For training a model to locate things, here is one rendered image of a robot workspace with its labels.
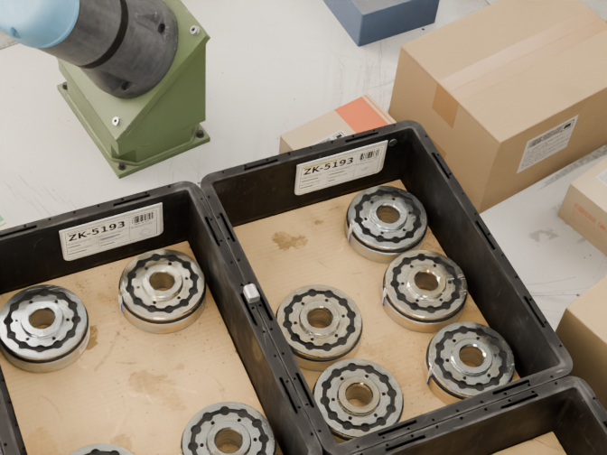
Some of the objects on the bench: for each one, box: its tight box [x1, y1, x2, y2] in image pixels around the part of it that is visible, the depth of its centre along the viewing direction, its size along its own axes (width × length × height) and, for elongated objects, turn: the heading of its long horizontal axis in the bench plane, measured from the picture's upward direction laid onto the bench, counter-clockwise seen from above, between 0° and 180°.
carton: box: [278, 93, 397, 154], centre depth 165 cm, size 16×12×8 cm
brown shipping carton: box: [388, 0, 607, 214], centre depth 170 cm, size 30×22×16 cm
